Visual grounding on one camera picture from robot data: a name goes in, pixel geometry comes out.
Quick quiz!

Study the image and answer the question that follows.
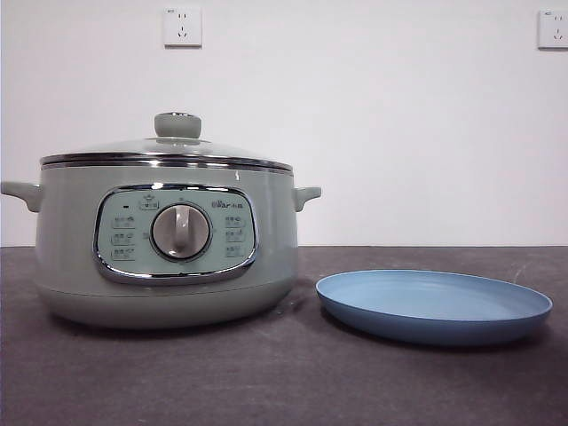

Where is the blue round plate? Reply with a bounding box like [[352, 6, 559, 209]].
[[315, 268, 554, 347]]

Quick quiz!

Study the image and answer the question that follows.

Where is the glass lid with green knob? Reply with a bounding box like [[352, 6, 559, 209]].
[[38, 112, 295, 172]]

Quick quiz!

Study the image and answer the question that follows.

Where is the white wall socket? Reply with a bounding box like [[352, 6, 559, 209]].
[[537, 9, 568, 51], [162, 5, 204, 49]]

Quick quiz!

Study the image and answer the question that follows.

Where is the pale green electric steamer pot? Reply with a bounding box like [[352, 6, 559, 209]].
[[0, 163, 323, 330]]

